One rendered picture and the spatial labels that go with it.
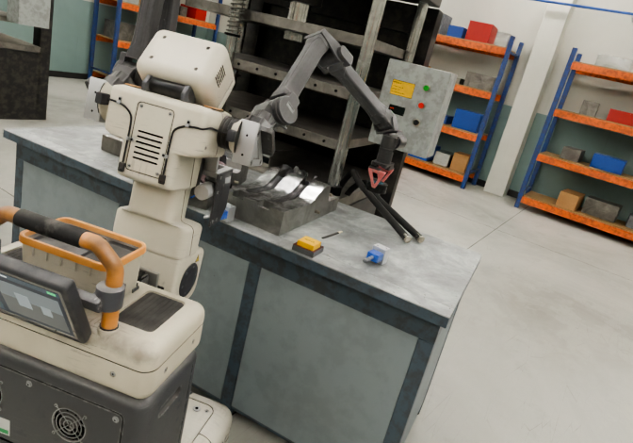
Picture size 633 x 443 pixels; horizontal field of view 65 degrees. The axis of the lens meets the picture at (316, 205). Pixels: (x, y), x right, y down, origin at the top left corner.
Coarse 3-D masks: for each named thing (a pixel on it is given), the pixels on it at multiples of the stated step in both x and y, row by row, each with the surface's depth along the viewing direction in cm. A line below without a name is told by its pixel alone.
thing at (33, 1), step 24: (24, 0) 473; (48, 0) 491; (24, 24) 481; (48, 24) 498; (0, 48) 493; (24, 48) 511; (48, 48) 530; (0, 72) 500; (24, 72) 519; (48, 72) 539; (0, 96) 508; (24, 96) 528
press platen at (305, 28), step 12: (192, 0) 269; (204, 0) 266; (216, 12) 270; (228, 12) 261; (252, 12) 254; (264, 24) 259; (276, 24) 250; (288, 24) 247; (300, 24) 244; (312, 24) 242; (336, 36) 237; (348, 36) 235; (360, 36) 232; (360, 48) 279; (384, 48) 253; (396, 48) 269
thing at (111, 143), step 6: (102, 138) 218; (108, 138) 216; (114, 138) 216; (120, 138) 218; (102, 144) 219; (108, 144) 217; (114, 144) 215; (120, 144) 214; (108, 150) 217; (114, 150) 216; (120, 150) 214
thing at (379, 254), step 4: (376, 244) 170; (380, 244) 171; (372, 248) 170; (376, 248) 169; (380, 248) 168; (384, 248) 169; (388, 248) 170; (368, 252) 166; (372, 252) 166; (376, 252) 167; (380, 252) 168; (384, 252) 167; (388, 252) 169; (368, 256) 166; (372, 256) 165; (376, 256) 165; (380, 256) 165; (384, 256) 168; (364, 260) 162; (368, 260) 163; (372, 260) 166; (376, 260) 165; (380, 260) 167; (384, 260) 169
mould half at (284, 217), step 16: (272, 176) 200; (288, 176) 200; (256, 192) 182; (272, 192) 189; (288, 192) 192; (304, 192) 192; (320, 192) 193; (240, 208) 176; (256, 208) 173; (272, 208) 171; (288, 208) 173; (304, 208) 184; (320, 208) 199; (256, 224) 175; (272, 224) 172; (288, 224) 176
